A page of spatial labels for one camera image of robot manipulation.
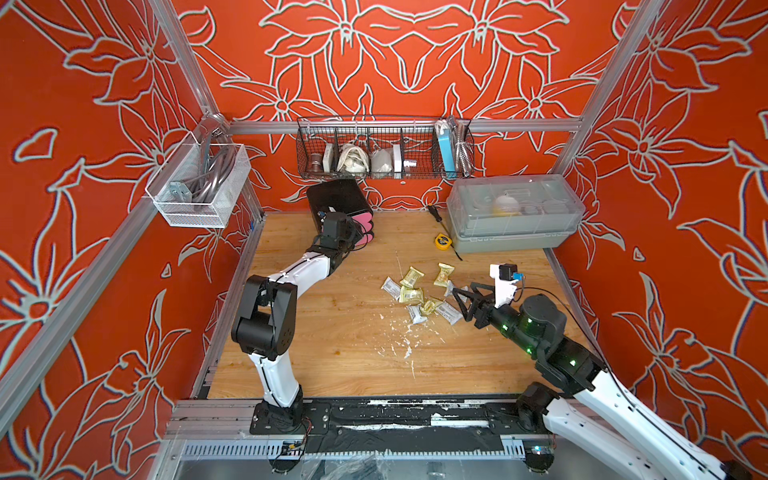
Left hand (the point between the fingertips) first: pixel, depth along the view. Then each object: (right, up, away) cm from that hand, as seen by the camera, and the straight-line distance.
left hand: (358, 223), depth 95 cm
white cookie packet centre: (+18, -29, -6) cm, 34 cm away
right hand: (+25, -17, -27) cm, 41 cm away
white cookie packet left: (+11, -21, +1) cm, 24 cm away
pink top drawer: (+2, +2, +4) cm, 5 cm away
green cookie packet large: (+18, -23, -2) cm, 30 cm away
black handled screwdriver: (+30, +4, +23) cm, 38 cm away
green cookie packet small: (+22, -26, -5) cm, 35 cm away
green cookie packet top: (+28, -18, +3) cm, 34 cm away
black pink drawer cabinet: (-6, +10, +9) cm, 14 cm away
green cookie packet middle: (+18, -18, +4) cm, 26 cm away
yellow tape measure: (+30, -6, +13) cm, 33 cm away
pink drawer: (+2, -5, +15) cm, 16 cm away
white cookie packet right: (+30, -21, +2) cm, 37 cm away
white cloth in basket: (-2, +20, -5) cm, 20 cm away
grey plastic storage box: (+45, +4, +4) cm, 45 cm away
